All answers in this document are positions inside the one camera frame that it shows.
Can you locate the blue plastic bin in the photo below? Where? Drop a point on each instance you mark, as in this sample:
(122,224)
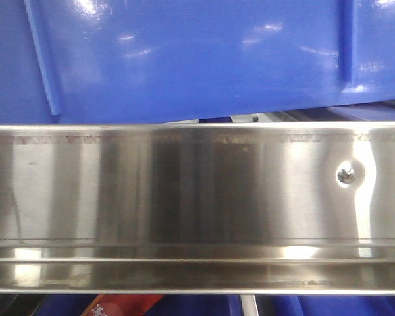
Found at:
(85,62)

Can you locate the stainless steel rail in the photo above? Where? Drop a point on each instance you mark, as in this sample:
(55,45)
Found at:
(198,208)

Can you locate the blue bin below rail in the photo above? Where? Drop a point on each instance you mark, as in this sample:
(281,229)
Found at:
(222,304)

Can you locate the red printed package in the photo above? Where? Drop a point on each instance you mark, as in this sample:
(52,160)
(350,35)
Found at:
(122,304)

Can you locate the silver rail screw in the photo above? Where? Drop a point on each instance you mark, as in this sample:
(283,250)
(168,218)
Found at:
(345,175)

